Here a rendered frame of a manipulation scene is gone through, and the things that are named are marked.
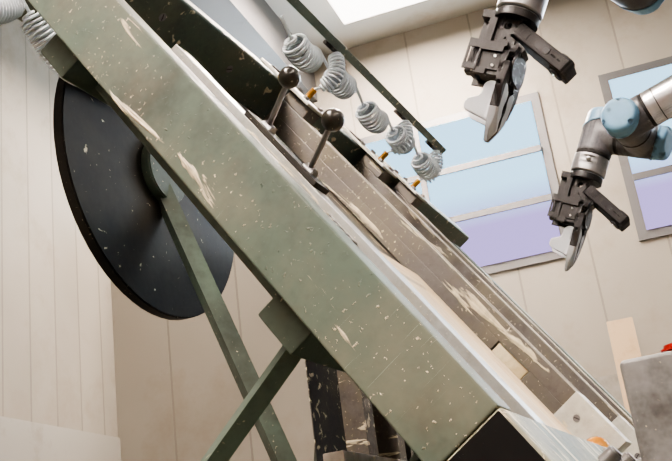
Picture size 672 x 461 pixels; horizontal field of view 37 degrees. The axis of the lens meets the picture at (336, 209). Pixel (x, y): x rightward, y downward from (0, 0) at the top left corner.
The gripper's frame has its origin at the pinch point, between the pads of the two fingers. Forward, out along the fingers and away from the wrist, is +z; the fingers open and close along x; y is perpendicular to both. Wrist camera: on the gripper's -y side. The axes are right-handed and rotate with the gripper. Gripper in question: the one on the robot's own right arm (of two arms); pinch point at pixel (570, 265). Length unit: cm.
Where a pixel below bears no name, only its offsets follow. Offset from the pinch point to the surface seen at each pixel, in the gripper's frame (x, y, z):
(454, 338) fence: 70, 0, 30
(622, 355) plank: -297, 19, -27
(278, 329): 87, 19, 37
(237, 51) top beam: 34, 75, -21
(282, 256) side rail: 94, 18, 28
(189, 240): -12, 98, 15
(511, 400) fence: 71, -11, 36
